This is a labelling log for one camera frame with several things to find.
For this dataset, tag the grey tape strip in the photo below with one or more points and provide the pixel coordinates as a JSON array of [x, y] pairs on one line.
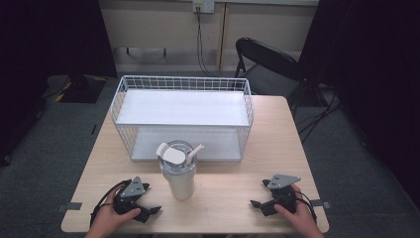
[[322, 204], [70, 207]]

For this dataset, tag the person's right hand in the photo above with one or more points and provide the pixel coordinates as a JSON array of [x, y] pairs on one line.
[[297, 216]]

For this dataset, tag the black folding chair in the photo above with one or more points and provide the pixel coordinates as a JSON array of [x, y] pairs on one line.
[[269, 71]]

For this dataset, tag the black curtain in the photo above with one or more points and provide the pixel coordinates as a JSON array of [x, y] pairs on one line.
[[373, 82], [39, 59]]

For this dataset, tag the black stand base yellow tape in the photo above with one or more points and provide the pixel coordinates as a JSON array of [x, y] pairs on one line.
[[77, 87]]

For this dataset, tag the white tumbler cup with straw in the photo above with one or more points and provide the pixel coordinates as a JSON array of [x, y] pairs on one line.
[[180, 185]]

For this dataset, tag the person's left hand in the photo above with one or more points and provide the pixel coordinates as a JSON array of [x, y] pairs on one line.
[[105, 219]]

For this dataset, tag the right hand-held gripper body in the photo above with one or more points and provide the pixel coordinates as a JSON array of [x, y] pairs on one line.
[[282, 193]]

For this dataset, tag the small black floor item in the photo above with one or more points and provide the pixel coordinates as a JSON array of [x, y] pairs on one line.
[[94, 129]]

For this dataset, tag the white wall outlet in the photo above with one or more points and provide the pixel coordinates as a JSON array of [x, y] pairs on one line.
[[203, 5]]

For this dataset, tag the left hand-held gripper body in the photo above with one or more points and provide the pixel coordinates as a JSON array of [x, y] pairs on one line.
[[132, 191]]

